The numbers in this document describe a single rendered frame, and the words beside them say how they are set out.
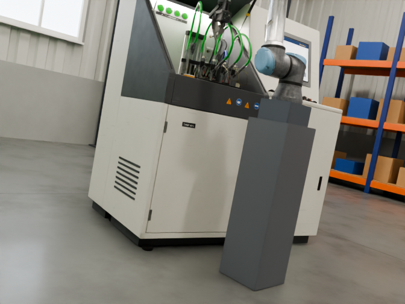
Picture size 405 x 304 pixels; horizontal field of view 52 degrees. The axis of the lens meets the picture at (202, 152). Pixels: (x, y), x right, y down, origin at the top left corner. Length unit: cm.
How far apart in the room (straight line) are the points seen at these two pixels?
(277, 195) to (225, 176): 54
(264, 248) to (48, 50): 494
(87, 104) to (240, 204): 478
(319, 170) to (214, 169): 89
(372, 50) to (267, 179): 616
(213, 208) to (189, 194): 19
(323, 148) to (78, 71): 437
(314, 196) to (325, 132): 45
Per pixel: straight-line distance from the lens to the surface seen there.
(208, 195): 238
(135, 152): 235
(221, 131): 235
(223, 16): 246
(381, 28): 936
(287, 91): 202
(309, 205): 298
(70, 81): 643
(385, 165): 753
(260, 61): 198
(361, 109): 786
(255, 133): 202
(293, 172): 202
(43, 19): 633
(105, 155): 276
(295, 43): 313
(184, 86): 219
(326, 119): 294
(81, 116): 654
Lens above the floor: 76
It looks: 5 degrees down
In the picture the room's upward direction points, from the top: 11 degrees clockwise
